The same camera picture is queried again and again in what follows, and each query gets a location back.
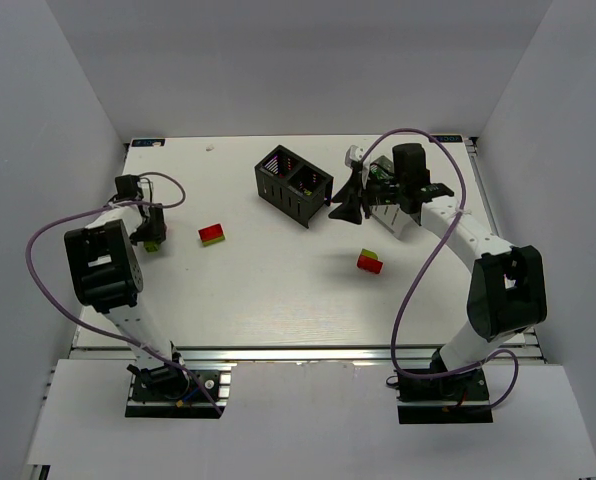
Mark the green lime small lego stack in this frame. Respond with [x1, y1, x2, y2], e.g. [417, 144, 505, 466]
[143, 241, 160, 253]

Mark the red lego with lime top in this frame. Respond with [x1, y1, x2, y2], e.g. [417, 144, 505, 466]
[356, 249, 383, 274]

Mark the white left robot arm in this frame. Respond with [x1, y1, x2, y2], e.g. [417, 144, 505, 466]
[64, 175, 174, 375]

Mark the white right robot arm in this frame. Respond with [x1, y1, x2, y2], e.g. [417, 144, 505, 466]
[329, 143, 547, 378]

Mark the white two-slot container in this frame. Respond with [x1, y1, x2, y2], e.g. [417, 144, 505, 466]
[367, 154, 424, 242]

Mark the blue label sticker right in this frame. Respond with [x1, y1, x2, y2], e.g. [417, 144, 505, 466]
[433, 134, 464, 143]

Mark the blue label sticker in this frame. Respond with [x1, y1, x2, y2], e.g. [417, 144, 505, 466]
[433, 134, 464, 143]
[130, 138, 166, 148]

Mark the red and lime lego stack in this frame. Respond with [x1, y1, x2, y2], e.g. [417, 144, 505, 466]
[198, 223, 225, 247]

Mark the black two-slot container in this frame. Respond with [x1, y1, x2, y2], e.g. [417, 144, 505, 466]
[254, 145, 334, 228]

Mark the blue label sticker left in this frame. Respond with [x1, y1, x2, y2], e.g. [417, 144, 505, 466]
[130, 138, 166, 148]

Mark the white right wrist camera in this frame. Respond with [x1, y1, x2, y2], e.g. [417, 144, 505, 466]
[344, 145, 369, 184]

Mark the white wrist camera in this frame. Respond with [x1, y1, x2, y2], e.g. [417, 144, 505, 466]
[344, 145, 369, 184]
[138, 177, 154, 203]

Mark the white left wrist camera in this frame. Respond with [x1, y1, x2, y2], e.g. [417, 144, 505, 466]
[138, 177, 154, 203]

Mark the aluminium table edge rail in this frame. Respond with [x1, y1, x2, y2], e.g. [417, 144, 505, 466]
[69, 345, 544, 363]

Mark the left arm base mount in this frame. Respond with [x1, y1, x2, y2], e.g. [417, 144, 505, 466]
[124, 369, 231, 419]

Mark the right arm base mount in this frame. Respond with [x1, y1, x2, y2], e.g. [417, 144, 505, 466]
[385, 370, 493, 425]

